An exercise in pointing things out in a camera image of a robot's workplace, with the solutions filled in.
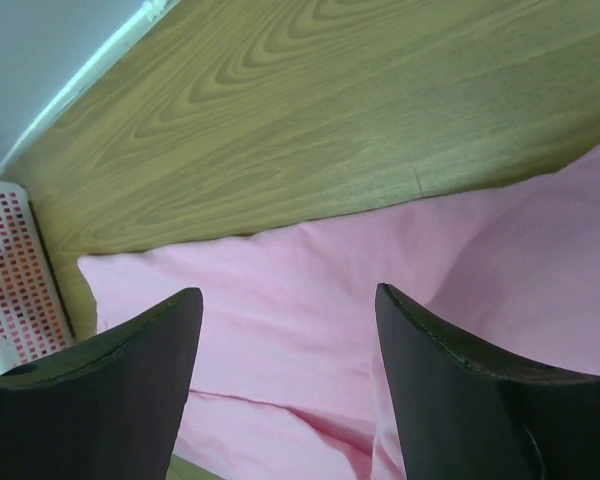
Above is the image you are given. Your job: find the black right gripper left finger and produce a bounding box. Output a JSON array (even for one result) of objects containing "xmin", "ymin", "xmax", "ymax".
[{"xmin": 0, "ymin": 288, "xmax": 203, "ymax": 479}]

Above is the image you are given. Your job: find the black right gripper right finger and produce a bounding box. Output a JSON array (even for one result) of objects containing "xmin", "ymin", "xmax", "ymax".
[{"xmin": 375, "ymin": 284, "xmax": 600, "ymax": 479}]

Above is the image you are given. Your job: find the light pink t shirt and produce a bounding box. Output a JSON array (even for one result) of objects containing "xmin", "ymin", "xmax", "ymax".
[{"xmin": 78, "ymin": 145, "xmax": 600, "ymax": 479}]

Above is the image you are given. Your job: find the white plastic laundry basket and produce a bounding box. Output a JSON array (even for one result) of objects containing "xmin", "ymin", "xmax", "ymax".
[{"xmin": 0, "ymin": 181, "xmax": 75, "ymax": 375}]

